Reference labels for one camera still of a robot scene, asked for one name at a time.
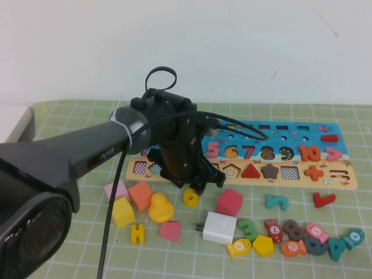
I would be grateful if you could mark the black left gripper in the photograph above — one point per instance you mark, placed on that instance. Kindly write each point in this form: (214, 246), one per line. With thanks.
(174, 122)

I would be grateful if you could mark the yellow number six piece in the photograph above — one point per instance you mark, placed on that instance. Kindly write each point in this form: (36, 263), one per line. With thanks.
(187, 203)

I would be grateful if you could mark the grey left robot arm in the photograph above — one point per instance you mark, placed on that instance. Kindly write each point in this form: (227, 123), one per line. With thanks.
(72, 151)

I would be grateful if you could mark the pink number five piece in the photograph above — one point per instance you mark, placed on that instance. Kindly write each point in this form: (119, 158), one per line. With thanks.
(213, 150)

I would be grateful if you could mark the pink trapezoid piece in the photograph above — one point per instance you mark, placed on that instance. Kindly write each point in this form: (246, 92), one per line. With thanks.
(170, 232)

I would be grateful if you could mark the red triangle piece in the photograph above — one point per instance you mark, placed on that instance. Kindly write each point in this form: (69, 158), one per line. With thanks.
(250, 173)

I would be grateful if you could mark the green number three piece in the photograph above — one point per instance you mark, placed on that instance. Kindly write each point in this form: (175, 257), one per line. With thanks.
(245, 223)

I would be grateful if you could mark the yellow H-shaped piece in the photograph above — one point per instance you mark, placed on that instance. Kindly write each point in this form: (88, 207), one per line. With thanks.
(137, 234)

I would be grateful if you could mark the yellow fish piece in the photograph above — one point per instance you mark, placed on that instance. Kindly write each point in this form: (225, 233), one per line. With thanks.
(239, 247)

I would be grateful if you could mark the teal number two piece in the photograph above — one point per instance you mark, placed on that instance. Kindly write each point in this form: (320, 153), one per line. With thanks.
(269, 200)

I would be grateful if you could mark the brown star piece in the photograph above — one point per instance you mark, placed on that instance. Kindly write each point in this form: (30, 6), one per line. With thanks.
(269, 171)

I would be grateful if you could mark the yellow pentagon piece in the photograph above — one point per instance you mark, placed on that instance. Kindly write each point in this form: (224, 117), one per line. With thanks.
(263, 246)

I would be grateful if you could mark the red fish piece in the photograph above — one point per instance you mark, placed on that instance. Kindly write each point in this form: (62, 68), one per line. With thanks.
(274, 229)

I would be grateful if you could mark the brown number eight piece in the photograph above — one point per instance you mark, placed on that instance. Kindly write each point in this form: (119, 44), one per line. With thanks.
(294, 230)

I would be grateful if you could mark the wooden number puzzle board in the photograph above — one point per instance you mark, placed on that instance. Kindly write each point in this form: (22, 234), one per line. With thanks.
(292, 132)

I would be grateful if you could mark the orange number ten piece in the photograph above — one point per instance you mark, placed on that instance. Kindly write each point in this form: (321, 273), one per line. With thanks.
(303, 153)

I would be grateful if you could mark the orange fish piece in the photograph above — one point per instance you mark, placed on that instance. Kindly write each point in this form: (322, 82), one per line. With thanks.
(292, 247)

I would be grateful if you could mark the orange plus sign piece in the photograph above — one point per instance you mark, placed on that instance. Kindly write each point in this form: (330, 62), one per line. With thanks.
(314, 173)

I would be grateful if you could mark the red number seven piece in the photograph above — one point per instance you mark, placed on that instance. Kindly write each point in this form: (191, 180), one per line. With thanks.
(318, 202)

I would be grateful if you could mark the pink fish piece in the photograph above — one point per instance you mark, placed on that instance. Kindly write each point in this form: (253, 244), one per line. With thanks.
(316, 231)

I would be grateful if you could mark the grey-blue number nine piece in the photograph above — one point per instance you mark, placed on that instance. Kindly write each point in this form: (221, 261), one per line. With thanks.
(321, 250)

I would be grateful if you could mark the pink greater-than sign piece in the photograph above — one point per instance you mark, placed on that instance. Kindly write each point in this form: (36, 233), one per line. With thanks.
(338, 154)

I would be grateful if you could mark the teal number four piece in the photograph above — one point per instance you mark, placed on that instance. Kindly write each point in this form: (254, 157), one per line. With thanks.
(335, 255)

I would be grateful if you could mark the teal fish piece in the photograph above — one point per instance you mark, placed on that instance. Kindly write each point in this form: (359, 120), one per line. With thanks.
(354, 236)

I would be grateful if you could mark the yellow rubber duck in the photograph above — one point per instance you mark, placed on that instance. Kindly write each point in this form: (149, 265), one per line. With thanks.
(161, 209)

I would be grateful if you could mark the magenta foam cube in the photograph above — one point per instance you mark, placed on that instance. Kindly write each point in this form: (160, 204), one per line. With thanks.
(229, 202)

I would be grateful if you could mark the orange foam cube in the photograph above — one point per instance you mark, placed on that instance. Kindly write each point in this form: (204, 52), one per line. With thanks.
(141, 194)

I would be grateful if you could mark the white USB charger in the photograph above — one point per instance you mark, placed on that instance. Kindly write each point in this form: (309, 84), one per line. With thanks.
(219, 228)

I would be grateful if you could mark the pink foam cube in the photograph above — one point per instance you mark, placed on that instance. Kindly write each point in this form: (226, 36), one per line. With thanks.
(122, 187)

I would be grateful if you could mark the yellow foam cube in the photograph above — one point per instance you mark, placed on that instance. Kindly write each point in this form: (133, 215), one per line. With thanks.
(123, 213)

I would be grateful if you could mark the white zip tie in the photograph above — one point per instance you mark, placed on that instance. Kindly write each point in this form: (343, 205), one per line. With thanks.
(127, 132)

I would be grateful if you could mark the green checked tablecloth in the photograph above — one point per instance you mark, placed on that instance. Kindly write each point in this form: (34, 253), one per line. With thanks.
(290, 267)

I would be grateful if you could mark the white side cabinet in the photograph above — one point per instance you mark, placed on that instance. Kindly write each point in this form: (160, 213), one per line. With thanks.
(11, 122)

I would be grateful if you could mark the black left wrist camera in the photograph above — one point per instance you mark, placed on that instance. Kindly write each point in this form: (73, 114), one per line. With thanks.
(213, 131)

